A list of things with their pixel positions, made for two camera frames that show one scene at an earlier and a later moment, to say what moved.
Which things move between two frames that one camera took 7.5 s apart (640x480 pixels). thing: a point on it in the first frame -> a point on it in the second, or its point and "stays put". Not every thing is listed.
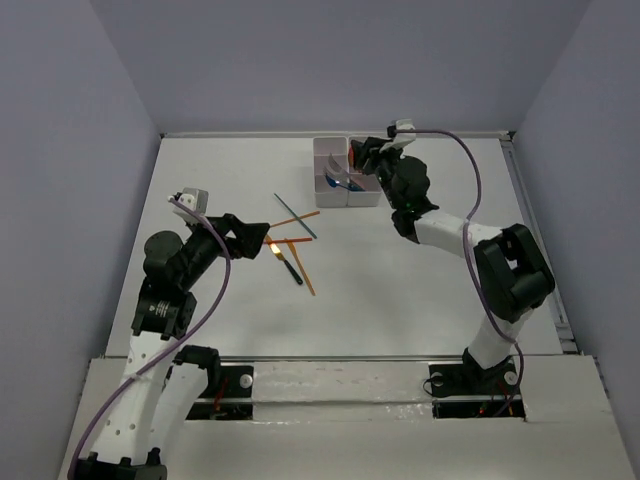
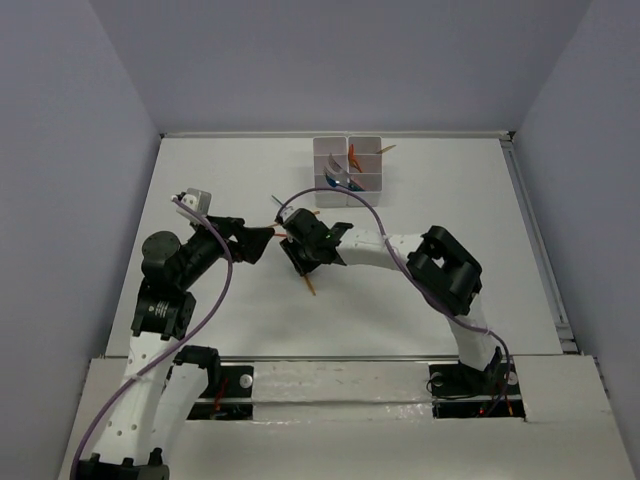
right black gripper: (363, 151) -> (302, 265)
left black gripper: (228, 235) stays put
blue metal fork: (332, 182) stays put
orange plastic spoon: (351, 156) stays put
